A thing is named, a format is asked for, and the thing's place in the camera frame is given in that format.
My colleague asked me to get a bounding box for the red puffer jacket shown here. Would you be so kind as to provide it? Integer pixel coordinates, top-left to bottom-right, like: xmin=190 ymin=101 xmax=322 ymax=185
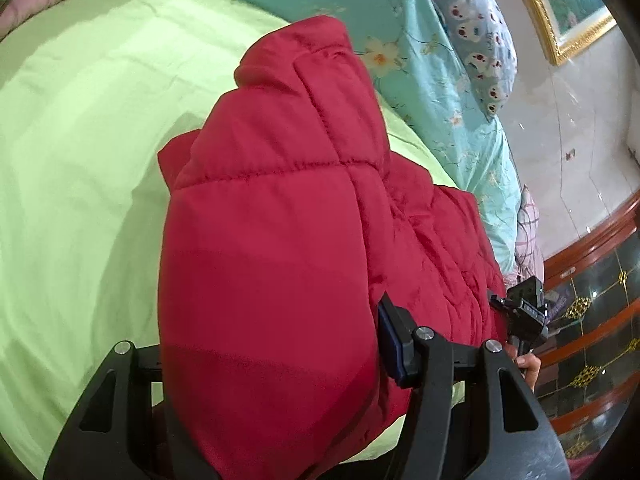
xmin=158 ymin=16 xmax=506 ymax=479

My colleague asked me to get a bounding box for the person's right hand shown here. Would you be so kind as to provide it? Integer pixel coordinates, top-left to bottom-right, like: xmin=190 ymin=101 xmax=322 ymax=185
xmin=503 ymin=344 xmax=541 ymax=391

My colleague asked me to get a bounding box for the pink plaid pillow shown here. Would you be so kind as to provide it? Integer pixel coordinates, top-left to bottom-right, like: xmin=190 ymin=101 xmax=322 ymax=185
xmin=503 ymin=186 xmax=544 ymax=288

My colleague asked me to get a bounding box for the dark wooden cabinet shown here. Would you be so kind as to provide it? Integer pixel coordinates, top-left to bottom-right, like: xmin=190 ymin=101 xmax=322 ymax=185
xmin=536 ymin=195 xmax=639 ymax=467

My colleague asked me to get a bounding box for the teal floral quilt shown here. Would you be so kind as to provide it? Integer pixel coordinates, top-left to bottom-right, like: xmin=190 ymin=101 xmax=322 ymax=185
xmin=150 ymin=0 xmax=526 ymax=273

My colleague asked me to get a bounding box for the patterned white pillow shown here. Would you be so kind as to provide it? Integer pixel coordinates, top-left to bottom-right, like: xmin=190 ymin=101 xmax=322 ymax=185
xmin=432 ymin=0 xmax=518 ymax=119

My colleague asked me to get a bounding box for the gold framed landscape painting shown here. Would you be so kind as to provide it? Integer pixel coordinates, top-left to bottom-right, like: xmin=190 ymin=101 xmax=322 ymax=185
xmin=523 ymin=0 xmax=616 ymax=66

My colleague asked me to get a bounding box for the light green bed sheet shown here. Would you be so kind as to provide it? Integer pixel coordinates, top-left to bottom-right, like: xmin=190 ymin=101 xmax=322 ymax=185
xmin=0 ymin=0 xmax=467 ymax=480

